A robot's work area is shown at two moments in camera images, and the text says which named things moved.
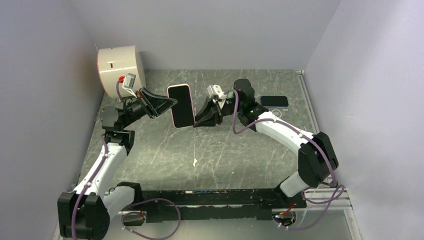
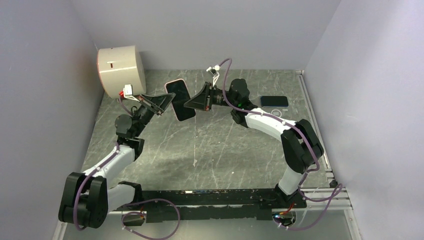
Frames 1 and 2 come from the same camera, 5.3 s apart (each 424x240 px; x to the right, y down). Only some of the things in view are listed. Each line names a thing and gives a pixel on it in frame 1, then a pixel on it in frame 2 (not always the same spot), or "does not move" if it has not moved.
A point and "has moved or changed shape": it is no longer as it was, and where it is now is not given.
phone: x=182 y=112 has moved or changed shape
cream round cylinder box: x=115 y=62 does not move
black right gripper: x=211 y=120 -> x=199 y=101
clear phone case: x=285 y=113 does not move
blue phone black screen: x=274 y=101 does not move
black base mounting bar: x=165 y=206 does not move
